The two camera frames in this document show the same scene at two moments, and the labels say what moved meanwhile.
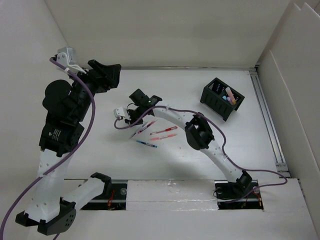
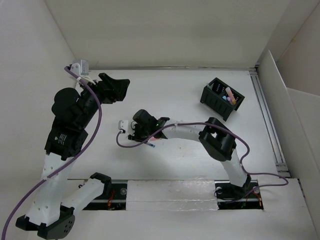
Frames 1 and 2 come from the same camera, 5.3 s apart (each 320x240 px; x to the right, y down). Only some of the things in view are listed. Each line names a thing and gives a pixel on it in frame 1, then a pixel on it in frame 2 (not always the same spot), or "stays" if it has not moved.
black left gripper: x=104 y=81 to x=113 y=90
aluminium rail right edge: x=282 y=166 stays
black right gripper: x=130 y=119 to x=134 y=136
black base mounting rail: x=116 y=199 stays
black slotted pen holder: x=221 y=98 stays
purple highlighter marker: x=229 y=99 stays
